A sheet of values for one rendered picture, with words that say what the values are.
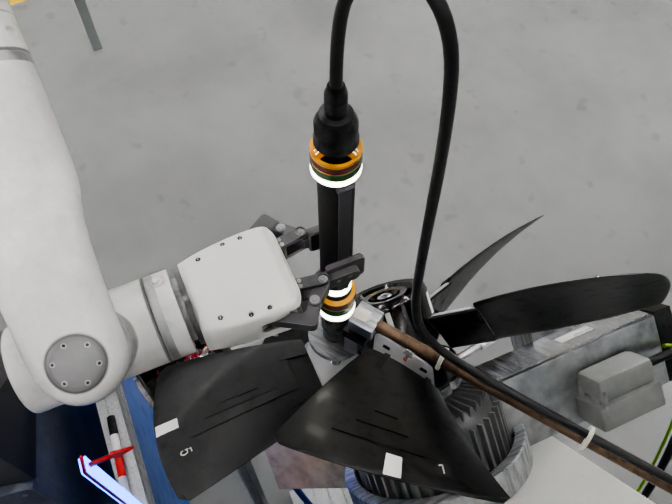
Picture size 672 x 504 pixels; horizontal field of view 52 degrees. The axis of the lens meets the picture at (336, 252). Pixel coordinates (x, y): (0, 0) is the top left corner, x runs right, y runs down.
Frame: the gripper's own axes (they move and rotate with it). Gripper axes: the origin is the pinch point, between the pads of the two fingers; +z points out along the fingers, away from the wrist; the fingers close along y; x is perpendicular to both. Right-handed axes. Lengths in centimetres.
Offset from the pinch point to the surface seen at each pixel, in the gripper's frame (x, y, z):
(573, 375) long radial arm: -36, 13, 32
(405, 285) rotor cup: -27.7, -6.2, 13.4
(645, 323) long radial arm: -35, 11, 46
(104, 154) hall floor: -148, -159, -29
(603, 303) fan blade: -19.5, 9.9, 32.7
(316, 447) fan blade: -5.8, 15.6, -8.9
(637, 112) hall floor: -149, -94, 173
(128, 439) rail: -62, -14, -34
